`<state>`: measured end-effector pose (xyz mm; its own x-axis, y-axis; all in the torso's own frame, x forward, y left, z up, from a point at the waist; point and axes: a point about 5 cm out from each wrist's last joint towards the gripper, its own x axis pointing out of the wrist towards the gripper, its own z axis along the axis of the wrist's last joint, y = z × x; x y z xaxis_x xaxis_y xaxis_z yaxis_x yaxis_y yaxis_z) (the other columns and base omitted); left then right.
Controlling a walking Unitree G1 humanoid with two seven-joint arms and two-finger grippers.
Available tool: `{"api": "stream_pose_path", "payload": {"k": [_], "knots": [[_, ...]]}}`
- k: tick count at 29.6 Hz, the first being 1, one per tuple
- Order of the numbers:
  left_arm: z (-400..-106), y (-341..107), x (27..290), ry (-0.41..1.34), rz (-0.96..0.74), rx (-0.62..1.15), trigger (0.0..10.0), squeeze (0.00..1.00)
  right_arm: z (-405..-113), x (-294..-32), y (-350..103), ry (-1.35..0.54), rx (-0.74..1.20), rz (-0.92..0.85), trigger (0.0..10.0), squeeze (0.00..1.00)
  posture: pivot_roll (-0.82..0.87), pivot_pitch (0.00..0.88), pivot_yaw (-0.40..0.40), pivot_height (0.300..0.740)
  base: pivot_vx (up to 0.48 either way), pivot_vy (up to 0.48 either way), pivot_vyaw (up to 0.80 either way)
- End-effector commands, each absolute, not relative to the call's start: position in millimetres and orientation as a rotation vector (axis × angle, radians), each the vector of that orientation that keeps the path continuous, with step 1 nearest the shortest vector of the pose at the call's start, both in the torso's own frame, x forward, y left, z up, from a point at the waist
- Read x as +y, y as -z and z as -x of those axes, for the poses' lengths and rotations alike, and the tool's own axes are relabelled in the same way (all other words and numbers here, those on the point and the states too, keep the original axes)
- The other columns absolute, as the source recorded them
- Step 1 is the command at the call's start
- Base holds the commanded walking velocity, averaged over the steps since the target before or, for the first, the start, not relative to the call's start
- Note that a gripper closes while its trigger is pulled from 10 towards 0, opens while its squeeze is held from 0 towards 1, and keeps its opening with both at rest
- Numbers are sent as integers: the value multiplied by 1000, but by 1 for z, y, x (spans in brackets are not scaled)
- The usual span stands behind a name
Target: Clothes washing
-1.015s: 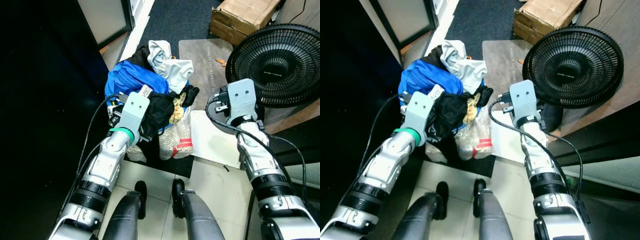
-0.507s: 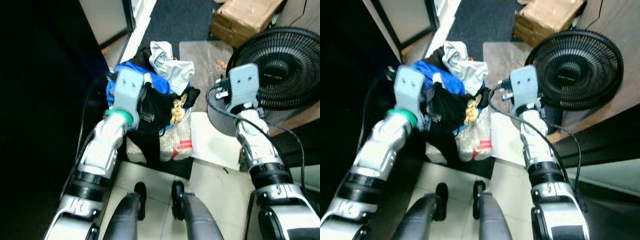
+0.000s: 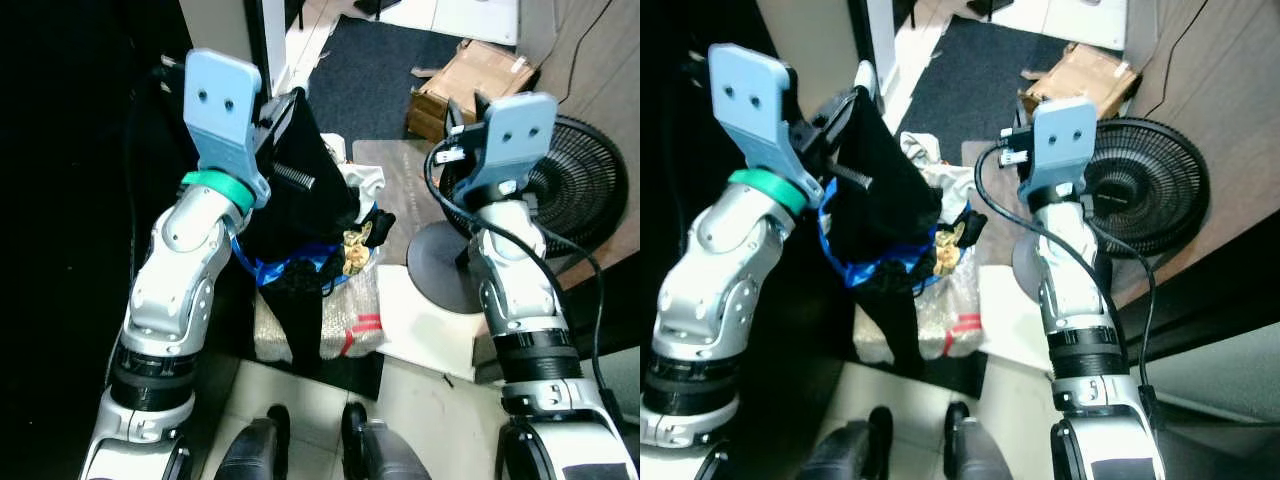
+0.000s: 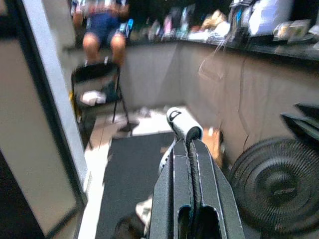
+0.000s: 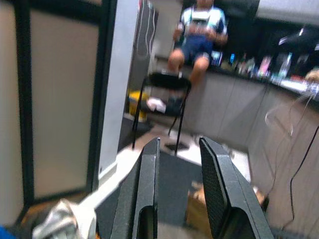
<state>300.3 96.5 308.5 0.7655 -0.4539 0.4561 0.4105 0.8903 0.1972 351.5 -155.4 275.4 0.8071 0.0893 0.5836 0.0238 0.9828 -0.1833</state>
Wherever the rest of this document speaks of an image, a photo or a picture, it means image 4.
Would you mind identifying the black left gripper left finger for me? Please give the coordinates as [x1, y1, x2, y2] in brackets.
[149, 139, 194, 239]

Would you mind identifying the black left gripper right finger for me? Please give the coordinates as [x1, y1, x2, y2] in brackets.
[188, 138, 245, 239]

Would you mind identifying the white sock with black print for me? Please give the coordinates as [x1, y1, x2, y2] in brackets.
[158, 107, 204, 178]

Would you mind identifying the white crumpled cloth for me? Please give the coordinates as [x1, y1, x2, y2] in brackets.
[135, 196, 153, 232]

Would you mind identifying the black floor mat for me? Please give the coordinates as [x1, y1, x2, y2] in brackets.
[95, 131, 176, 239]

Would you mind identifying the brown cardboard box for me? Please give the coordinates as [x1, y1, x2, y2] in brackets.
[201, 127, 224, 162]

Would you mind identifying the black round floor fan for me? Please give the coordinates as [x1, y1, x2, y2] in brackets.
[228, 138, 319, 233]

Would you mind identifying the dark cloth on chair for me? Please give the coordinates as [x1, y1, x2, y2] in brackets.
[100, 80, 119, 101]

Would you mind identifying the white cloth on chair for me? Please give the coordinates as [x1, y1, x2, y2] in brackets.
[80, 90, 106, 106]

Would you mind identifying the black folding chair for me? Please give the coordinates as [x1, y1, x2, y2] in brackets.
[70, 61, 139, 136]

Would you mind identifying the white framed door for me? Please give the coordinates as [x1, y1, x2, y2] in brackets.
[0, 0, 88, 238]

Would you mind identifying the beige crumpled bag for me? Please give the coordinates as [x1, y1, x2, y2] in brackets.
[200, 9, 228, 30]

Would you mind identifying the seated person in blue shorts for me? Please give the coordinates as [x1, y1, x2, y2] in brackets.
[72, 0, 131, 66]

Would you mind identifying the white plastic bag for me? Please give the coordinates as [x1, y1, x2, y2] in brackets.
[248, 0, 294, 36]

